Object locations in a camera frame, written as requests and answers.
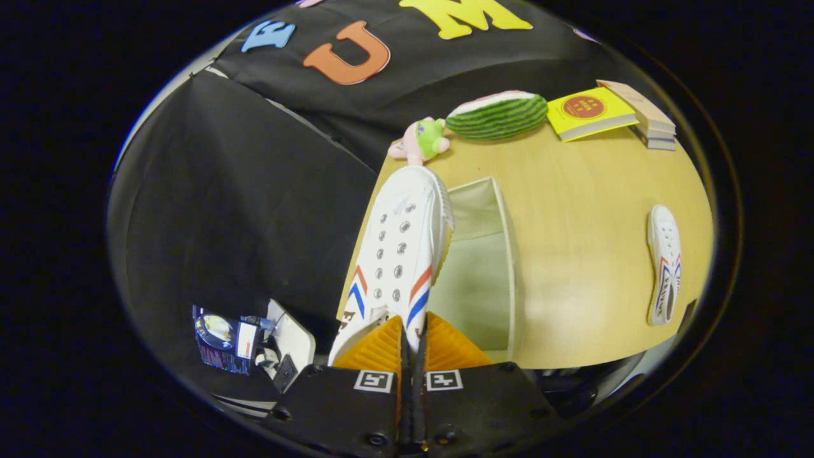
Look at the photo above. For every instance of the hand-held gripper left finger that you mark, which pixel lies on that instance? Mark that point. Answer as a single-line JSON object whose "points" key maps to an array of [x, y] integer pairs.
{"points": [[337, 407]]}

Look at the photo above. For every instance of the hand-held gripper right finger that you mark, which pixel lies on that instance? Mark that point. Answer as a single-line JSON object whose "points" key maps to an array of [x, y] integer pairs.
{"points": [[483, 407]]}

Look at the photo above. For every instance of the pale green storage box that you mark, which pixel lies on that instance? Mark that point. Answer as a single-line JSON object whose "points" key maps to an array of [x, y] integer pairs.
{"points": [[483, 280]]}

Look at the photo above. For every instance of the white canvas shoe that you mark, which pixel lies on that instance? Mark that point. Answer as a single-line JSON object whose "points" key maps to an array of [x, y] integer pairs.
{"points": [[400, 222], [664, 254]]}

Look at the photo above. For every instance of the small black device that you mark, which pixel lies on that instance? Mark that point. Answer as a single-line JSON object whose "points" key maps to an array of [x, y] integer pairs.
{"points": [[286, 372]]}

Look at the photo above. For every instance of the white flat device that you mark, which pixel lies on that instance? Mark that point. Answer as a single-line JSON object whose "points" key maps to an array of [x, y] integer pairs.
{"points": [[292, 337]]}

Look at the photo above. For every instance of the blue printed package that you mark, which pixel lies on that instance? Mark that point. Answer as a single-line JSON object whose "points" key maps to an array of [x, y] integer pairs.
{"points": [[222, 337]]}

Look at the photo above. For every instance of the black backdrop cloth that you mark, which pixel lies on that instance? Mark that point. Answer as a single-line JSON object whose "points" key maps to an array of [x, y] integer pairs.
{"points": [[241, 191]]}

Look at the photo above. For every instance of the pink plush toy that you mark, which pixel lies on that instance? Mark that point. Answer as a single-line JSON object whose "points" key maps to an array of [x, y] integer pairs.
{"points": [[423, 140]]}

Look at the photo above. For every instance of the watermelon slice plush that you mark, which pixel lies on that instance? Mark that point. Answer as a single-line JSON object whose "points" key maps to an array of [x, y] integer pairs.
{"points": [[499, 116]]}

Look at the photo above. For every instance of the yellow book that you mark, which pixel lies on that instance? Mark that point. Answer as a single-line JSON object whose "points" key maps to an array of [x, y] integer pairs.
{"points": [[588, 111]]}

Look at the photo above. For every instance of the stack of beige books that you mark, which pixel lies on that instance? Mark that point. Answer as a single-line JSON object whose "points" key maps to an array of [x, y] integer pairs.
{"points": [[642, 111]]}

